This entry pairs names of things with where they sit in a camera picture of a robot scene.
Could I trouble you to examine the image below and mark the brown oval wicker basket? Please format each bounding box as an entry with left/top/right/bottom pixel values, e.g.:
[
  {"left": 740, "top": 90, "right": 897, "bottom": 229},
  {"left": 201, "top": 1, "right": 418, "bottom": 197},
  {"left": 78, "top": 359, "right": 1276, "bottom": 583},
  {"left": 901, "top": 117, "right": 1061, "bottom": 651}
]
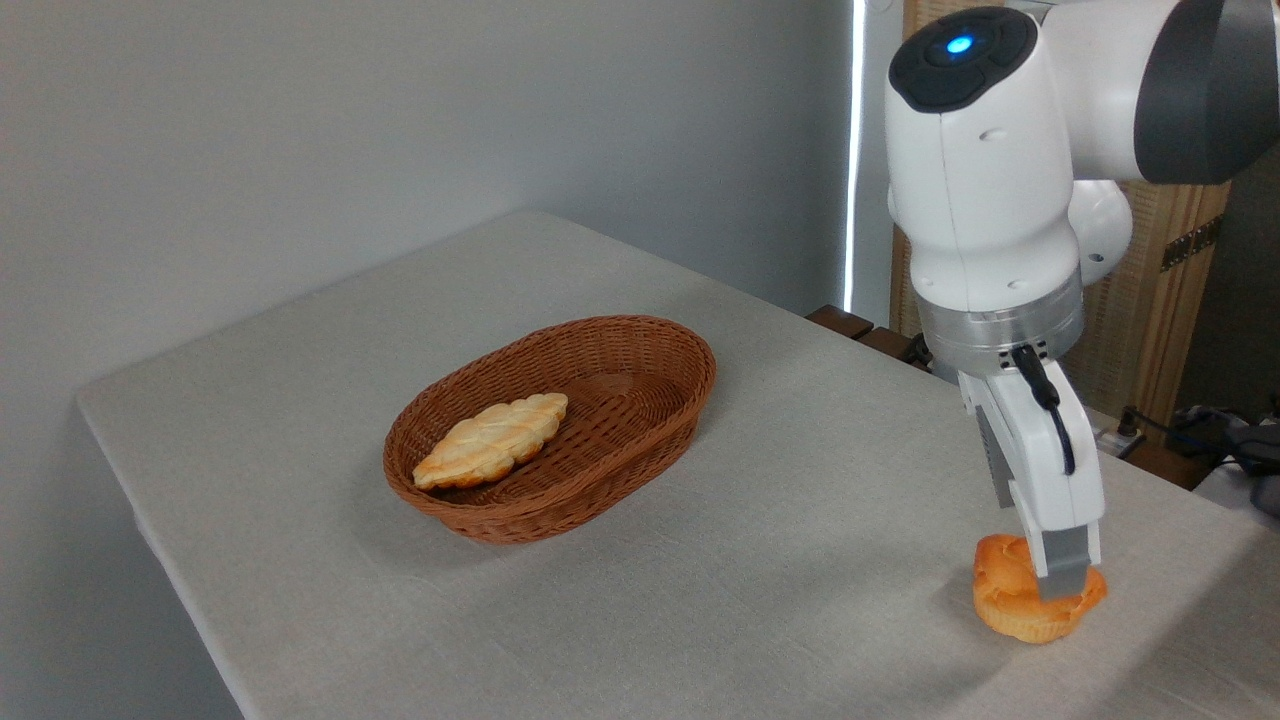
[{"left": 383, "top": 315, "right": 718, "bottom": 545}]

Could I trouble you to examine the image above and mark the dark wooden block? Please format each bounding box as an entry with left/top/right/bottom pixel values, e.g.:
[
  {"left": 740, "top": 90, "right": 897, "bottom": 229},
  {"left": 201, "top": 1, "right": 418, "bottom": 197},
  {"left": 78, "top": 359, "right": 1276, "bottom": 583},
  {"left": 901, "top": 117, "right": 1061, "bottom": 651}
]
[
  {"left": 858, "top": 326, "right": 916, "bottom": 363},
  {"left": 806, "top": 305, "right": 875, "bottom": 341}
]

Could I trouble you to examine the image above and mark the white power strip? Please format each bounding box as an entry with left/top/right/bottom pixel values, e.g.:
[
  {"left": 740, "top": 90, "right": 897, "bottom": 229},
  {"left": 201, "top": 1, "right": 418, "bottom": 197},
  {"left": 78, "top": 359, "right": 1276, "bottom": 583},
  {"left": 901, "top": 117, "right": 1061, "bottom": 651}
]
[{"left": 1093, "top": 420, "right": 1147, "bottom": 458}]

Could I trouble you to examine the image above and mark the orange round bread bun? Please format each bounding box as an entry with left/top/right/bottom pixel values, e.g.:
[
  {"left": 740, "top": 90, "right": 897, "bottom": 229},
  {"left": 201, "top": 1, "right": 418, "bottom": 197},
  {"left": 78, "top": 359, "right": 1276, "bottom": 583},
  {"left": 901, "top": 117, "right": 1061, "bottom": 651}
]
[{"left": 972, "top": 533, "right": 1109, "bottom": 645}]

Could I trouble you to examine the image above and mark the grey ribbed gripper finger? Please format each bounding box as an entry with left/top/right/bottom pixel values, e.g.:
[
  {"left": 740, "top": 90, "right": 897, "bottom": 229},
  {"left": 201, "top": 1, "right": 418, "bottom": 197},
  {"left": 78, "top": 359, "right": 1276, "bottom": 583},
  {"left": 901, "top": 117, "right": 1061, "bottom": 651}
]
[
  {"left": 1030, "top": 520, "right": 1103, "bottom": 602},
  {"left": 974, "top": 404, "right": 1017, "bottom": 511}
]

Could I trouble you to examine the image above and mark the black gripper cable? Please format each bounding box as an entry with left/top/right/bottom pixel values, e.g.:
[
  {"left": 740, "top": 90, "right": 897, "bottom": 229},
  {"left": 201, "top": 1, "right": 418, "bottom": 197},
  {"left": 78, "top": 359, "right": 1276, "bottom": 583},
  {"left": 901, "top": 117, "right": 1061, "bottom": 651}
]
[{"left": 1010, "top": 343, "right": 1078, "bottom": 477}]

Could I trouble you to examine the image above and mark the pale leaf-shaped bread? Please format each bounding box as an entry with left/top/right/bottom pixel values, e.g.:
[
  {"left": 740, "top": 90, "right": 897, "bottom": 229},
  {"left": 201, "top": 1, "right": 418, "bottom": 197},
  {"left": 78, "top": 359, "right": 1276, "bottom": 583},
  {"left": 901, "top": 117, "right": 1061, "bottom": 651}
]
[{"left": 413, "top": 392, "right": 569, "bottom": 491}]

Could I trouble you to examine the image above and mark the wooden woven folding screen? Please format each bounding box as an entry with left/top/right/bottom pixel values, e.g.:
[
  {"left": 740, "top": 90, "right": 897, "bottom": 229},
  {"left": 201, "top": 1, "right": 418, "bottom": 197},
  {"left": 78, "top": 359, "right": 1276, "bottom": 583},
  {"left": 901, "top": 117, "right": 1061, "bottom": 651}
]
[{"left": 890, "top": 0, "right": 1280, "bottom": 426}]

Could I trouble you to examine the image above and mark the metal screen hinge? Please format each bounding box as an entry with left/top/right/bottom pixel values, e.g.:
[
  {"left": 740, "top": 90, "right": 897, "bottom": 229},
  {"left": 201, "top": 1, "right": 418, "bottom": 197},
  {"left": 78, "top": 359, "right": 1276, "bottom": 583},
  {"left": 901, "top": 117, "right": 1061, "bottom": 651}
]
[{"left": 1160, "top": 215, "right": 1223, "bottom": 273}]

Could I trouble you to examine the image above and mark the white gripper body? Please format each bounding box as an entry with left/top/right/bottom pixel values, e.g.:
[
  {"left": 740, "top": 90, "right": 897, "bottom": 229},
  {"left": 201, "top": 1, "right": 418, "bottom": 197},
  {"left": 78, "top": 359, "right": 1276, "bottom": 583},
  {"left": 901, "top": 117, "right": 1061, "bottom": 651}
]
[{"left": 958, "top": 358, "right": 1106, "bottom": 533}]

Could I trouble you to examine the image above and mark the grey tablecloth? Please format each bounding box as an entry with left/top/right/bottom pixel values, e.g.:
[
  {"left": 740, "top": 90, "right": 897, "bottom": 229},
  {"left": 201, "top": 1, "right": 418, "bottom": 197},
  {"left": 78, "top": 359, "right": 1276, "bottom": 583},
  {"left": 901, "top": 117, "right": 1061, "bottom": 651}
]
[{"left": 77, "top": 210, "right": 1280, "bottom": 720}]

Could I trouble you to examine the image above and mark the dark grey bag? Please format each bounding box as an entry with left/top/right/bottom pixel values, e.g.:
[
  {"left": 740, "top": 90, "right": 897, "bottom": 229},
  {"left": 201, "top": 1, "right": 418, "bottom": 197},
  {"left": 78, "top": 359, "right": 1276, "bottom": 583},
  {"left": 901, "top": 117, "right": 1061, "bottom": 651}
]
[{"left": 1165, "top": 400, "right": 1280, "bottom": 517}]

